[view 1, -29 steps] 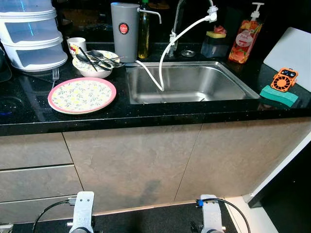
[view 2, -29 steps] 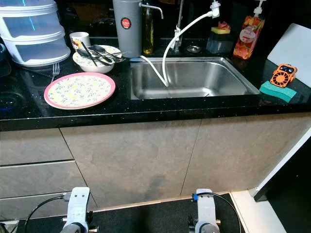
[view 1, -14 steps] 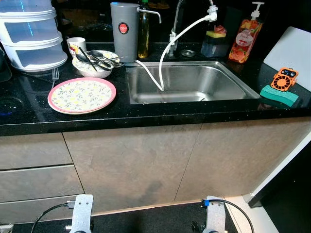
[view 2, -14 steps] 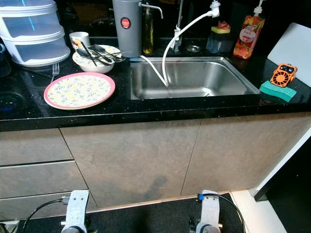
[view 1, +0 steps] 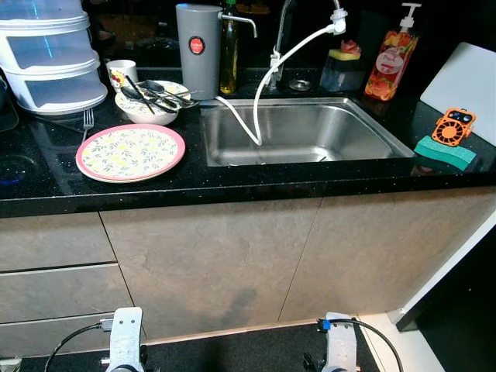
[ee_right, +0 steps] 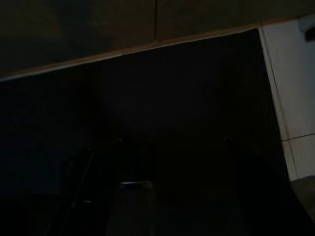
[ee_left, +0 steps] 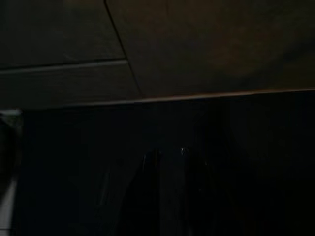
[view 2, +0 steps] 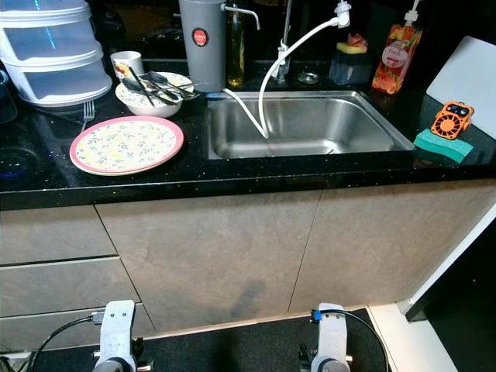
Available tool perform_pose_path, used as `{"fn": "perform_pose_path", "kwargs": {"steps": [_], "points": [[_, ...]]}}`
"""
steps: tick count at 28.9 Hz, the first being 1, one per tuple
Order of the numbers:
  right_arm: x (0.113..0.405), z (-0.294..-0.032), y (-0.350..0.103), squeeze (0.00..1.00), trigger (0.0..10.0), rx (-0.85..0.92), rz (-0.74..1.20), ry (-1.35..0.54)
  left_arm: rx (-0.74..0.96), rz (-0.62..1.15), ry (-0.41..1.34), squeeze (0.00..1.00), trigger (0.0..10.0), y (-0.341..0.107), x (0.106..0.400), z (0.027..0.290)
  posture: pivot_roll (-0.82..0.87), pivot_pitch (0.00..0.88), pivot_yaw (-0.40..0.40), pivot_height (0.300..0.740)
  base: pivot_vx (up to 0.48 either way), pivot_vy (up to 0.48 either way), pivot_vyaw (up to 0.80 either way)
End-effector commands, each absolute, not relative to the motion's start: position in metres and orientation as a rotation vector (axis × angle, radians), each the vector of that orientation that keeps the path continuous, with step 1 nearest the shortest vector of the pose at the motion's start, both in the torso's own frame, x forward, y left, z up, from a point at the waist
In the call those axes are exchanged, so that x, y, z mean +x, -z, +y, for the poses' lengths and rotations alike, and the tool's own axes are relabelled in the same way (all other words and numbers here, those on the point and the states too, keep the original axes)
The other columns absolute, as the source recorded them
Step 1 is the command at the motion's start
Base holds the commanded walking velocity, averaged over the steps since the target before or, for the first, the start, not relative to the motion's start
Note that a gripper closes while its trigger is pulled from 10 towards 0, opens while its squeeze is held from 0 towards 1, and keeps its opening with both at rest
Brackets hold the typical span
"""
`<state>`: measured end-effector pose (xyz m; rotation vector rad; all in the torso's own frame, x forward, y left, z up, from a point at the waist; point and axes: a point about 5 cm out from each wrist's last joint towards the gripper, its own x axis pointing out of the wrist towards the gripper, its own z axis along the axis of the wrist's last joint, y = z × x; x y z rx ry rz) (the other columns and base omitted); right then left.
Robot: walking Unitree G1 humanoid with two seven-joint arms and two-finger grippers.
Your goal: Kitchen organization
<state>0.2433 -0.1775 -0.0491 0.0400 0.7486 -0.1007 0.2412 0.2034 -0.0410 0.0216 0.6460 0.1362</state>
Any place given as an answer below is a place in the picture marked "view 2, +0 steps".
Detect chrome kitchen faucet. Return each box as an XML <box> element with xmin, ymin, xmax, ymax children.
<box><xmin>274</xmin><ymin>0</ymin><xmax>303</xmax><ymax>82</ymax></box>

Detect beige drawer front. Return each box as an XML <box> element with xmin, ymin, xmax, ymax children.
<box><xmin>0</xmin><ymin>204</ymin><xmax>117</xmax><ymax>267</ymax></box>
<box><xmin>0</xmin><ymin>306</ymin><xmax>109</xmax><ymax>353</ymax></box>
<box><xmin>0</xmin><ymin>257</ymin><xmax>136</xmax><ymax>319</ymax></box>

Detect silver fork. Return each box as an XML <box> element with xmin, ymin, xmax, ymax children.
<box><xmin>81</xmin><ymin>101</ymin><xmax>95</xmax><ymax>136</ymax></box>

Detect pink rimmed floral plate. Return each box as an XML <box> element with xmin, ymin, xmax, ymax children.
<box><xmin>69</xmin><ymin>116</ymin><xmax>185</xmax><ymax>177</ymax></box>

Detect white stacked storage container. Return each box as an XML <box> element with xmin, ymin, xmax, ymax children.
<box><xmin>0</xmin><ymin>0</ymin><xmax>113</xmax><ymax>107</ymax></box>

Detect white floral bowl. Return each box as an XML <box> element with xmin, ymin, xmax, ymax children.
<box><xmin>114</xmin><ymin>71</ymin><xmax>195</xmax><ymax>119</ymax></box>

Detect dark metal spoon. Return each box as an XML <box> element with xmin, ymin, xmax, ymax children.
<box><xmin>122</xmin><ymin>77</ymin><xmax>179</xmax><ymax>105</ymax></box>
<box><xmin>147</xmin><ymin>71</ymin><xmax>198</xmax><ymax>98</ymax></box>

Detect black chopstick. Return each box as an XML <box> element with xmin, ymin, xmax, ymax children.
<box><xmin>128</xmin><ymin>64</ymin><xmax>158</xmax><ymax>109</ymax></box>

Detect white floral mug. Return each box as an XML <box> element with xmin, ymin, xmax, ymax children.
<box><xmin>110</xmin><ymin>50</ymin><xmax>145</xmax><ymax>82</ymax></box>

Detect long slim metal utensil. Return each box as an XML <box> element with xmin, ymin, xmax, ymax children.
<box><xmin>159</xmin><ymin>82</ymin><xmax>201</xmax><ymax>97</ymax></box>

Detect beige cabinet door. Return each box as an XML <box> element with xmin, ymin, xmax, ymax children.
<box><xmin>95</xmin><ymin>191</ymin><xmax>323</xmax><ymax>332</ymax></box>
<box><xmin>287</xmin><ymin>180</ymin><xmax>496</xmax><ymax>313</ymax></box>

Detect grey water purifier red logo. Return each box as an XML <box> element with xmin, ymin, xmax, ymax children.
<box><xmin>178</xmin><ymin>0</ymin><xmax>261</xmax><ymax>94</ymax></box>

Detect thin white purifier tube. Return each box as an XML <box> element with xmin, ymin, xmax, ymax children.
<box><xmin>221</xmin><ymin>87</ymin><xmax>270</xmax><ymax>140</ymax></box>

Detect amber oil bottle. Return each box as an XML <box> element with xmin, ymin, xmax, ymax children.
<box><xmin>225</xmin><ymin>0</ymin><xmax>246</xmax><ymax>88</ymax></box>

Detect black floor mat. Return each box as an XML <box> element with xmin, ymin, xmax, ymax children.
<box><xmin>15</xmin><ymin>308</ymin><xmax>384</xmax><ymax>372</ymax></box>

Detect stainless steel sink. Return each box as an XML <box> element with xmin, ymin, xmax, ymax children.
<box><xmin>205</xmin><ymin>89</ymin><xmax>416</xmax><ymax>160</ymax></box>

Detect dark sponge holder box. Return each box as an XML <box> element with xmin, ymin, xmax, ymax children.
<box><xmin>328</xmin><ymin>48</ymin><xmax>373</xmax><ymax>86</ymax></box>

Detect yellow sponge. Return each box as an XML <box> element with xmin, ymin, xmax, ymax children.
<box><xmin>336</xmin><ymin>42</ymin><xmax>367</xmax><ymax>54</ymax></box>

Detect orange dish soap bottle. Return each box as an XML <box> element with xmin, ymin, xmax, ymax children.
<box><xmin>370</xmin><ymin>0</ymin><xmax>427</xmax><ymax>95</ymax></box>

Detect green sponge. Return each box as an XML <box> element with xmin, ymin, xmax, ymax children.
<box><xmin>413</xmin><ymin>129</ymin><xmax>475</xmax><ymax>164</ymax></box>

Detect small orange fan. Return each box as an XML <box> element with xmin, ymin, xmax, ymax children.
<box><xmin>432</xmin><ymin>101</ymin><xmax>475</xmax><ymax>140</ymax></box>

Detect white cutting board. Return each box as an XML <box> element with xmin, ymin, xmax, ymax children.
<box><xmin>426</xmin><ymin>35</ymin><xmax>496</xmax><ymax>140</ymax></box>

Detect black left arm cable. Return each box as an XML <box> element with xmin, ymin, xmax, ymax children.
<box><xmin>39</xmin><ymin>312</ymin><xmax>108</xmax><ymax>372</ymax></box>

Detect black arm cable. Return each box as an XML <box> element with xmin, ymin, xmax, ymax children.
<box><xmin>310</xmin><ymin>308</ymin><xmax>391</xmax><ymax>372</ymax></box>
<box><xmin>39</xmin><ymin>312</ymin><xmax>108</xmax><ymax>372</ymax></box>

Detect thick white faucet hose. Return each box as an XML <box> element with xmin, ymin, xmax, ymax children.
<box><xmin>257</xmin><ymin>0</ymin><xmax>353</xmax><ymax>140</ymax></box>

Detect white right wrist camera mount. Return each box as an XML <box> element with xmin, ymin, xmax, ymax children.
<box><xmin>314</xmin><ymin>302</ymin><xmax>350</xmax><ymax>363</ymax></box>

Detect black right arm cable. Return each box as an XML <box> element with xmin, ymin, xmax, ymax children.
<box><xmin>310</xmin><ymin>308</ymin><xmax>391</xmax><ymax>372</ymax></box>

